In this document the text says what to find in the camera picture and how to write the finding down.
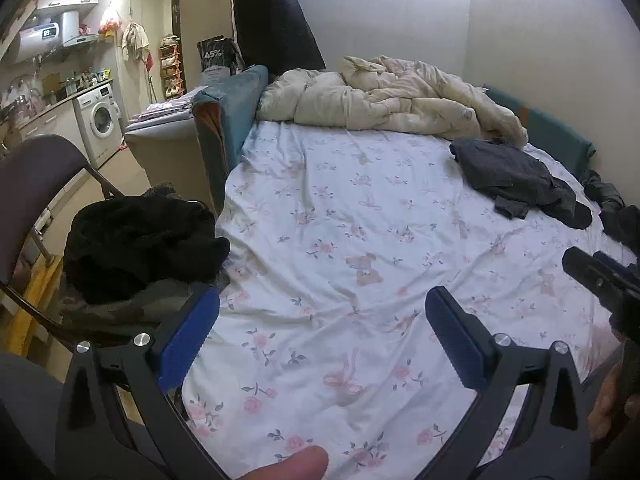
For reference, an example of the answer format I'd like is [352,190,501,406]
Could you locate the beige low cabinet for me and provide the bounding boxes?
[124,119,202,188]

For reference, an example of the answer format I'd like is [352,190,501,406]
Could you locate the white washing machine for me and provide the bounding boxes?
[73,83,124,170]

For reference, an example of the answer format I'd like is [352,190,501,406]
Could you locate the black printed paper bag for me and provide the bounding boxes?
[196,35,247,87]

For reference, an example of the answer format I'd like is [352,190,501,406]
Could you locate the hanging cream towel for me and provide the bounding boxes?
[121,22,152,64]

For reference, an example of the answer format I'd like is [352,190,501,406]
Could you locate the person's left hand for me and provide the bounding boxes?
[239,446,331,480]

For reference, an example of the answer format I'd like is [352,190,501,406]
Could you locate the wooden shoe rack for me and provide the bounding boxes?
[158,34,186,102]

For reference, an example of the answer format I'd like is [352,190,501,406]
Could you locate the teal upholstered bed side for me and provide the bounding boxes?
[481,84,597,177]
[192,64,271,213]

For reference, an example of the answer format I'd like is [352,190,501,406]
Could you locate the folded pink linen stack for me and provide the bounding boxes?
[129,91,195,122]

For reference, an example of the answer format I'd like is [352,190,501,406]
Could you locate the camouflage garment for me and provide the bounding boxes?
[59,280,202,343]

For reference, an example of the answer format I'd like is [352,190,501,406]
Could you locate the white water heater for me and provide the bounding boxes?
[9,10,82,65]

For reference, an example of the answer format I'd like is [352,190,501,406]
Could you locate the red hanging decoration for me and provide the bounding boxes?
[99,14,124,40]

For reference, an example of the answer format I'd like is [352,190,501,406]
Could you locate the person's grey trouser leg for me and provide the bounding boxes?
[0,352,68,480]

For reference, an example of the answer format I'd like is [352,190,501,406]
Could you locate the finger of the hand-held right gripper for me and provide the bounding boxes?
[593,251,640,291]
[561,246,632,311]

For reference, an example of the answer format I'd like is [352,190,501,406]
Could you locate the grey garment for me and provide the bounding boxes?
[449,137,594,230]

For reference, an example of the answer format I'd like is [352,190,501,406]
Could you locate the dark hanging curtain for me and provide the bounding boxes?
[230,0,327,74]

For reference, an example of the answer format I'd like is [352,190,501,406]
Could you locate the white floral bed sheet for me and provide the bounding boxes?
[181,119,632,480]

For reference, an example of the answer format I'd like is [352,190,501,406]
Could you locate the purple folding chair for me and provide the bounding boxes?
[0,134,151,361]

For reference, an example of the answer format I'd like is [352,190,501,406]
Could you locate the cream duvet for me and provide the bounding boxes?
[255,54,530,150]

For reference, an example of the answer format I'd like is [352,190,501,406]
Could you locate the dark green garment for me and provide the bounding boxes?
[581,169,640,257]

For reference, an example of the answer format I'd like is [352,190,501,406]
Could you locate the black pants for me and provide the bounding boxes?
[64,194,232,306]

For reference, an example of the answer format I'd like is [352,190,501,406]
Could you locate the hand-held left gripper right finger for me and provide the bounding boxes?
[424,285,592,480]

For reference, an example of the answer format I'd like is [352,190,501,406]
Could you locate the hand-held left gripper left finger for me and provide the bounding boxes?
[54,282,237,480]

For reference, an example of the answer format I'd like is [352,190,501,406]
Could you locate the person's right hand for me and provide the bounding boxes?
[588,359,626,443]

